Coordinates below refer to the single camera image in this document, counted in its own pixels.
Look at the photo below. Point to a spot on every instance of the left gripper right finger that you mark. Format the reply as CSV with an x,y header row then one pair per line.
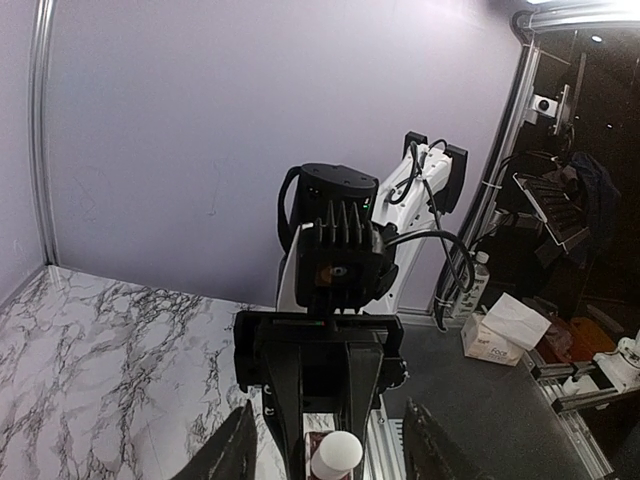
x,y
429,452

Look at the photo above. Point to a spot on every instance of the red nail polish bottle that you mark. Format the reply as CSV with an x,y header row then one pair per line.
x,y
332,455

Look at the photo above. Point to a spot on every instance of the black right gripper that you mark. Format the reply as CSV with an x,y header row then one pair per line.
x,y
278,368

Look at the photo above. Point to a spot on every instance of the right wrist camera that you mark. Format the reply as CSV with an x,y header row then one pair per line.
x,y
338,261

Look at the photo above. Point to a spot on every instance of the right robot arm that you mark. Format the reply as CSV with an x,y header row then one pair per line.
x,y
405,208

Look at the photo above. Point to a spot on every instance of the right aluminium frame post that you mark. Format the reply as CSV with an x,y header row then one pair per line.
x,y
39,59

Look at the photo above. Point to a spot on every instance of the white tissue box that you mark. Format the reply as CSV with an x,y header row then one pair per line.
x,y
504,333

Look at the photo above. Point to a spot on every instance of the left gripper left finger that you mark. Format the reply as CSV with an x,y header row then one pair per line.
x,y
230,453

